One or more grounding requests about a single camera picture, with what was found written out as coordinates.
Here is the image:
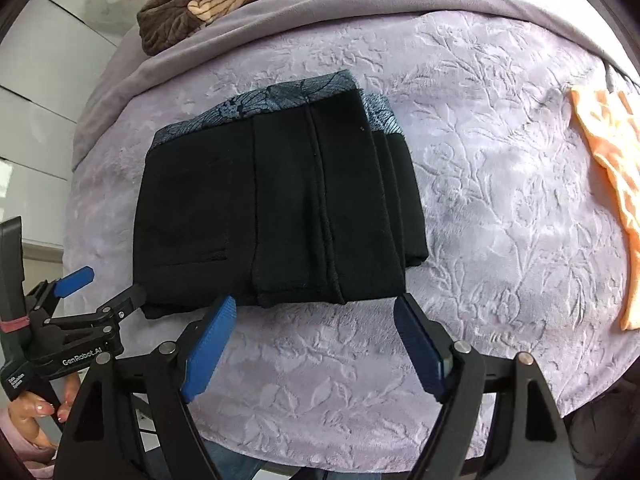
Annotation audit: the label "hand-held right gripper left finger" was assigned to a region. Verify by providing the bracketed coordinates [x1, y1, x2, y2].
[59, 295, 238, 480]

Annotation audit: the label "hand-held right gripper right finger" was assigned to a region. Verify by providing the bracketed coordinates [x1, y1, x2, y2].
[392, 292, 577, 480]

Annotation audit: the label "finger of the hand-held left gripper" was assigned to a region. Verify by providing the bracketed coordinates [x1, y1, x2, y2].
[26, 266, 96, 313]
[45, 284, 147, 333]

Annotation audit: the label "black pants with blue lining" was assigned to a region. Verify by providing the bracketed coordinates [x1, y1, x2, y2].
[132, 70, 430, 320]

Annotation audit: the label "person's left forearm pink sleeve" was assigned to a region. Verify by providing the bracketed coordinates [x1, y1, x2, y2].
[0, 407, 60, 480]

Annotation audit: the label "person's left hand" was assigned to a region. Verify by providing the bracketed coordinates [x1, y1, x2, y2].
[9, 374, 82, 450]

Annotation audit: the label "person's blue jeans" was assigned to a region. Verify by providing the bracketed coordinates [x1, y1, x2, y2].
[202, 440, 281, 480]

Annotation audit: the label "lavender embossed plush blanket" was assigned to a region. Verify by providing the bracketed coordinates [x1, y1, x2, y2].
[65, 0, 640, 463]

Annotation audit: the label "white wardrobe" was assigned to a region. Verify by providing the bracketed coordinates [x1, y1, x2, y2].
[0, 0, 151, 263]

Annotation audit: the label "orange cloth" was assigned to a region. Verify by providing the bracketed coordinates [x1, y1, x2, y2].
[570, 85, 640, 332]

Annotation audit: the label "brown striped cloth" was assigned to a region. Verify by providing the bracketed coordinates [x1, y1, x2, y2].
[136, 0, 304, 56]

